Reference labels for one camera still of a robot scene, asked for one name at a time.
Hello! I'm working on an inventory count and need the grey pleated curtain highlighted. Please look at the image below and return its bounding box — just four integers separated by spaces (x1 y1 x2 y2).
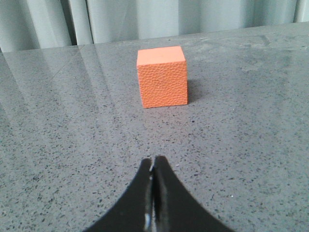
0 0 309 52

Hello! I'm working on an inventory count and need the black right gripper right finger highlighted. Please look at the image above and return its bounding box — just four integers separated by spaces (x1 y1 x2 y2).
153 156 232 232

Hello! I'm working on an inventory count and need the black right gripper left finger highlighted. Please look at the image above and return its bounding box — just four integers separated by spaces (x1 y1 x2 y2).
85 159 153 232

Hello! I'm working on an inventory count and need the orange foam cube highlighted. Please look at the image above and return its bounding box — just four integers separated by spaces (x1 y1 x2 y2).
137 46 188 108

